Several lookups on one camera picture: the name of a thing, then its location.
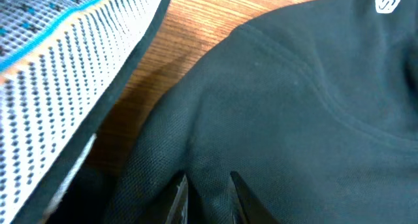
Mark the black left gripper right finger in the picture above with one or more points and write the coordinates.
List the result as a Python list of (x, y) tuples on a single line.
[(246, 208)]

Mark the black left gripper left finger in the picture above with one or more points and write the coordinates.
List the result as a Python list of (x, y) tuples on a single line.
[(171, 205)]

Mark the black polo shirt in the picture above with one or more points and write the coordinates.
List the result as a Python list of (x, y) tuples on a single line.
[(314, 105)]

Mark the grey patterned folded garment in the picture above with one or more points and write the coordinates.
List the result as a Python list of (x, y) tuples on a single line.
[(64, 64)]

